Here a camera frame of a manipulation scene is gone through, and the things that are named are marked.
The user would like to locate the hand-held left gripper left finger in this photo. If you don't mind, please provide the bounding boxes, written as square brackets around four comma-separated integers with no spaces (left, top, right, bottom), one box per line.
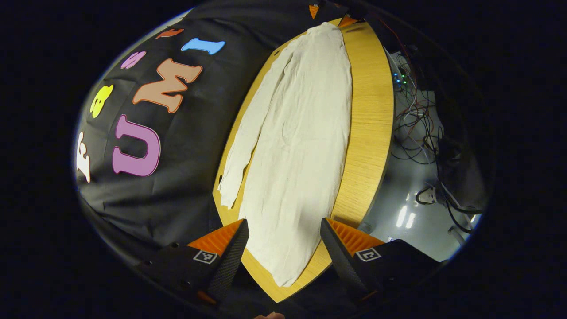
[135,218,249,306]

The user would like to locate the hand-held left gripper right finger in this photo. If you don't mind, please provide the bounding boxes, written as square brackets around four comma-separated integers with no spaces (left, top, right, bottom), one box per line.
[320,217,443,304]

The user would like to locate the electronics board with lights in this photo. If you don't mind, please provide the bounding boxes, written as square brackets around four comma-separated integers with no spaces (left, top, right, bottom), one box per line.
[390,51,412,91]

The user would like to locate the black backdrop cloth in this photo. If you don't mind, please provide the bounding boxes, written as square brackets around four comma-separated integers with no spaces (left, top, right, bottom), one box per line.
[74,0,342,253]

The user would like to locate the tangle of cables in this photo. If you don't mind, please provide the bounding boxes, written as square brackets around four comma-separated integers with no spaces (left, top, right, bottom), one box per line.
[381,18,485,235]

